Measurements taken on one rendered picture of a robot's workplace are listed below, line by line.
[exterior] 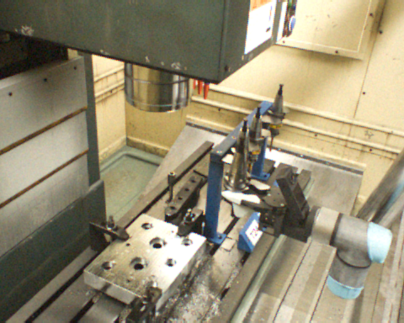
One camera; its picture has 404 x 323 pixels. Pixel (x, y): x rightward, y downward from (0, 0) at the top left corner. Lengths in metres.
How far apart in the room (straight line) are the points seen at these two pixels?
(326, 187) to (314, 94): 0.41
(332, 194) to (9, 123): 1.34
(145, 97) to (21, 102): 0.46
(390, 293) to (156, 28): 1.16
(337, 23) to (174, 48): 1.14
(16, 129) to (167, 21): 0.65
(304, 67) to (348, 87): 0.20
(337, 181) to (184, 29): 1.38
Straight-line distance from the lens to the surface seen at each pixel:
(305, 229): 1.00
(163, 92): 0.97
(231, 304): 1.32
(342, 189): 2.05
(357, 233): 0.98
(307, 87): 2.00
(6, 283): 1.61
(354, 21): 1.89
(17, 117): 1.34
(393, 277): 1.71
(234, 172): 1.00
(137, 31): 0.89
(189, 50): 0.84
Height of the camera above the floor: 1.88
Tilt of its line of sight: 31 degrees down
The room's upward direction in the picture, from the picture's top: 4 degrees clockwise
